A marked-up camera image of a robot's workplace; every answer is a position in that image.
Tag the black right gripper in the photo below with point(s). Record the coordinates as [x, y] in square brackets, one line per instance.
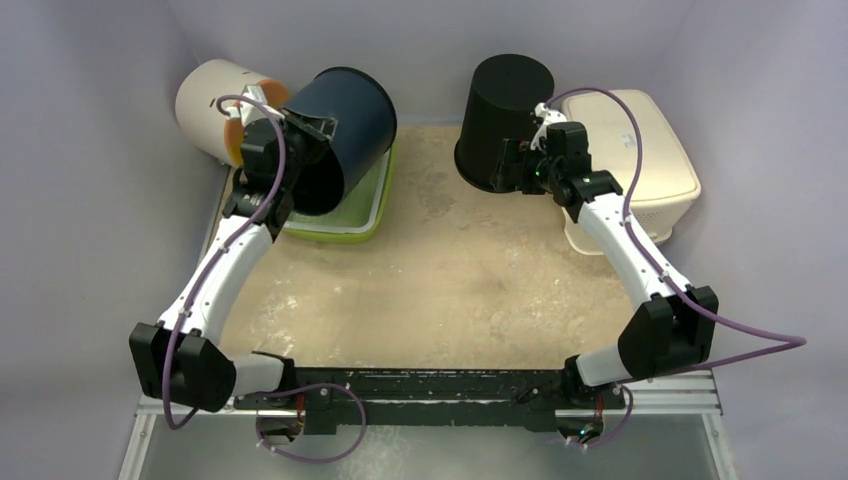
[506, 172]

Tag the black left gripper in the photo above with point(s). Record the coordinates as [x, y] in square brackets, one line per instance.
[317, 130]

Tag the large black plastic bin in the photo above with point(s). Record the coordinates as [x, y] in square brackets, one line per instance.
[503, 93]

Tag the cream perforated plastic basket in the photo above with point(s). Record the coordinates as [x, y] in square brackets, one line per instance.
[667, 185]

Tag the dark blue bin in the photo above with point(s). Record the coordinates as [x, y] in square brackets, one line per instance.
[363, 126]

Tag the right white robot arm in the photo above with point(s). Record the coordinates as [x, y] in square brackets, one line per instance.
[670, 329]

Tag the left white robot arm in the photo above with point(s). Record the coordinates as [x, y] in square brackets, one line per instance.
[177, 358]

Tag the white drum with coloured drawers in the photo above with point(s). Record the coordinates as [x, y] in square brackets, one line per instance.
[197, 113]

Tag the green and white tray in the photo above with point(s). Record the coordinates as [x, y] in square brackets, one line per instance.
[358, 215]

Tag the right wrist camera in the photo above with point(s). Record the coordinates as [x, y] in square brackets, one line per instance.
[546, 116]

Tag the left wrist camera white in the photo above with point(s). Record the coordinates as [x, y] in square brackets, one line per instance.
[251, 105]

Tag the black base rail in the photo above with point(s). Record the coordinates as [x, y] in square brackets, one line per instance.
[542, 400]

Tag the aluminium frame rail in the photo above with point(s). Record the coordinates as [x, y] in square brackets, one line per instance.
[693, 393]

